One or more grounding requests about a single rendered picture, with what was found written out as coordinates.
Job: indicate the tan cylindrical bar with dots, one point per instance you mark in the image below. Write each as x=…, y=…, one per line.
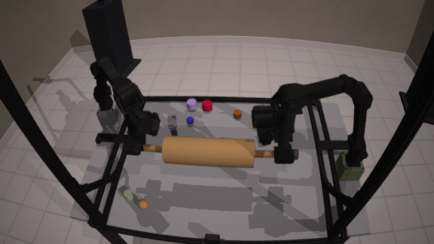
x=204, y=151

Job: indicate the orange ball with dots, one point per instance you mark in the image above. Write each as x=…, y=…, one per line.
x=143, y=204

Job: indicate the red cylinder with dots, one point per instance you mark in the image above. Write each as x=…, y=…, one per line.
x=207, y=105

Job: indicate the purple cylinder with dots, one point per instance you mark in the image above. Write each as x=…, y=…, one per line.
x=192, y=104

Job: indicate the small orange cylinder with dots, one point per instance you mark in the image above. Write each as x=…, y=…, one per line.
x=237, y=114

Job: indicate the pale green cylinder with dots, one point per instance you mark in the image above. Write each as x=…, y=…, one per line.
x=128, y=194

